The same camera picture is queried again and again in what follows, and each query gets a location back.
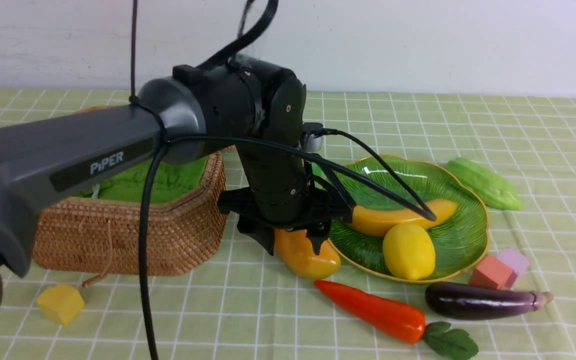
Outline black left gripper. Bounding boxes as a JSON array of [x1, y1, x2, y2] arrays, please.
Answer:
[[217, 185, 356, 256]]

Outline orange toy mango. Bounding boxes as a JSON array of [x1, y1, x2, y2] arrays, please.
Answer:
[[274, 229, 342, 280]]

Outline yellow toy banana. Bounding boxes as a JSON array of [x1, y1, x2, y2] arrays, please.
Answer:
[[346, 198, 458, 237]]

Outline yellow toy lemon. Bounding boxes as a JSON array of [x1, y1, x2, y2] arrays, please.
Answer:
[[382, 223, 436, 281]]

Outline orange toy carrot green leaves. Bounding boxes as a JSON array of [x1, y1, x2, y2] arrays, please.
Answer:
[[313, 279, 479, 360]]

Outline purple toy eggplant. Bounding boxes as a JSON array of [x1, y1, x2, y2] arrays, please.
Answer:
[[424, 281, 554, 321]]

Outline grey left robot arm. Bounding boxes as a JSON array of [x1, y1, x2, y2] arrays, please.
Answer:
[[0, 55, 354, 305]]

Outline green glass leaf plate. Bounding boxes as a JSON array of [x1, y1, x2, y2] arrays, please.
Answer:
[[329, 155, 490, 284]]

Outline woven wicker basket green lining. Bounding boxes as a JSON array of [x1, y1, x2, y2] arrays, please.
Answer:
[[32, 152, 227, 287]]

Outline red foam cube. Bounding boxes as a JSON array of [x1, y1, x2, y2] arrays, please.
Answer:
[[468, 255, 514, 290]]

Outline green toy bitter gourd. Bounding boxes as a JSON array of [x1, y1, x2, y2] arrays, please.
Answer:
[[445, 157, 522, 211]]

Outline purple foam cube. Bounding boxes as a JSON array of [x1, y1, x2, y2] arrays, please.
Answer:
[[496, 247, 531, 289]]

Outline yellow foam cube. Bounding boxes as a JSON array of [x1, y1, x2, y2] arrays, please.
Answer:
[[35, 283, 85, 326]]

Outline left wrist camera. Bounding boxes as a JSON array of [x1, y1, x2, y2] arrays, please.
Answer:
[[299, 121, 323, 153]]

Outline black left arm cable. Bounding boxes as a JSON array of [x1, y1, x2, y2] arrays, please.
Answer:
[[138, 0, 438, 360]]

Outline black cable tie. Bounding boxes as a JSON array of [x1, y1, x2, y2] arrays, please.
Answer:
[[128, 0, 169, 148]]

